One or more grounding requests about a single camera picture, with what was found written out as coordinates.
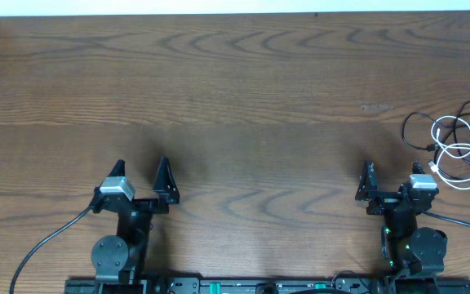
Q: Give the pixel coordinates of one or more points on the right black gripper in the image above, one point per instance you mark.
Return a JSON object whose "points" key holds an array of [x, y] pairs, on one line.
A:
{"points": [[392, 197]]}

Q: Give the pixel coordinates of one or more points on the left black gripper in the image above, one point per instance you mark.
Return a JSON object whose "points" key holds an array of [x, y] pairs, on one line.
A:
{"points": [[139, 204]]}

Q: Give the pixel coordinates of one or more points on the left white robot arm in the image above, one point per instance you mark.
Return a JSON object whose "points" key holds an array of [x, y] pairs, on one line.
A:
{"points": [[119, 258]]}

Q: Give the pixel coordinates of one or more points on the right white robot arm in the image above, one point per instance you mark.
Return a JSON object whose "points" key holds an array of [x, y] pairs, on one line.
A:
{"points": [[411, 250]]}

